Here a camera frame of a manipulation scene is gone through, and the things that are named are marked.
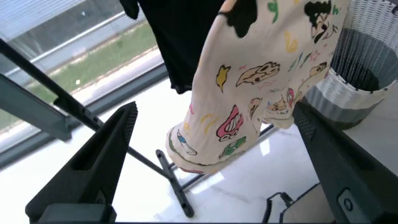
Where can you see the window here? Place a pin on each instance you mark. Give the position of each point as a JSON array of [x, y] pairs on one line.
[[62, 93]]

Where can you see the cream printed garment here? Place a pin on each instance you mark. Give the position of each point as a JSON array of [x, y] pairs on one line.
[[248, 93]]

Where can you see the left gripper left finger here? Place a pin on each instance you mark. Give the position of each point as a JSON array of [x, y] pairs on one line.
[[90, 174]]

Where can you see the black clothes rack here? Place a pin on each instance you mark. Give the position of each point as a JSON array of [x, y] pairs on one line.
[[62, 96]]

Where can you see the black short-sleeved shirt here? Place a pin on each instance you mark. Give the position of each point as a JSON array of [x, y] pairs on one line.
[[180, 37]]

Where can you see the white laundry basket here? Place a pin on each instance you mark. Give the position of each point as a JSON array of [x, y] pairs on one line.
[[357, 77]]

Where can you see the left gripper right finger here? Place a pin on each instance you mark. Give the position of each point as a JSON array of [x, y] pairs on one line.
[[348, 174]]

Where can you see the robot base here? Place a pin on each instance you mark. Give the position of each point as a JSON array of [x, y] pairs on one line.
[[308, 208]]

